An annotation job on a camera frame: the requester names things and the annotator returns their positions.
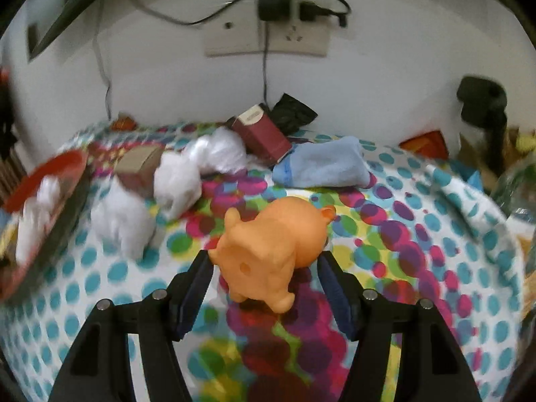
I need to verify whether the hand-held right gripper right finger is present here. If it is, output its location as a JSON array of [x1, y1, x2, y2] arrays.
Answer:
[[317, 251, 482, 402]]

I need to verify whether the red packet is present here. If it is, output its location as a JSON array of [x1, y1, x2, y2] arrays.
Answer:
[[399, 130, 449, 160]]

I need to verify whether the orange pig toy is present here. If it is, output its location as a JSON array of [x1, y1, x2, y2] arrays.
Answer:
[[208, 196, 338, 314]]

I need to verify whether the polka dot tablecloth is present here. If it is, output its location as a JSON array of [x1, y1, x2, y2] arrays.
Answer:
[[0, 121, 528, 402]]

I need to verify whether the red round tray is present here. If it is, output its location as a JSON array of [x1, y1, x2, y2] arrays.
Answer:
[[0, 150, 93, 302]]

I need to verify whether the black plug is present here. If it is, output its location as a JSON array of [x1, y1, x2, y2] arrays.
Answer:
[[298, 2, 349, 28]]

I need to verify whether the black packet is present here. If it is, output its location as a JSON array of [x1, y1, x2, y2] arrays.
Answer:
[[268, 93, 319, 135]]

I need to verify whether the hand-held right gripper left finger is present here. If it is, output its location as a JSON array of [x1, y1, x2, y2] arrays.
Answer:
[[49, 249, 215, 402]]

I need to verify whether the brown and red box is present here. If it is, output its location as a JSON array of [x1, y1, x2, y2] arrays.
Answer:
[[114, 146, 165, 197]]

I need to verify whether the light blue sock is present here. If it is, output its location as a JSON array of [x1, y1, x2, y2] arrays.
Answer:
[[272, 136, 371, 189]]

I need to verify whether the yellow toy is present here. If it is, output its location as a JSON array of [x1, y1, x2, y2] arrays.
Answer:
[[513, 132, 536, 151]]

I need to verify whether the clear plastic bag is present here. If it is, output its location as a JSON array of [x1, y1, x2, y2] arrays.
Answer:
[[490, 161, 536, 235]]

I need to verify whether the dark red cigarette box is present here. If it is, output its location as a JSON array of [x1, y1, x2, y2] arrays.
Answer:
[[226, 105, 293, 166]]

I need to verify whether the red snack wrapper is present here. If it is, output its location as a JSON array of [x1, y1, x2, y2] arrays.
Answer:
[[111, 114, 137, 131]]

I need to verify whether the white wall socket plate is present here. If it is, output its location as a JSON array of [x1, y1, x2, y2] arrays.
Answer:
[[204, 17, 331, 58]]

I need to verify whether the black stand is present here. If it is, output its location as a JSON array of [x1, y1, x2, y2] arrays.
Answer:
[[456, 75, 509, 177]]

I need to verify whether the long thin cable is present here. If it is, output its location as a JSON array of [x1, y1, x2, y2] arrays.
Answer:
[[93, 4, 113, 120]]

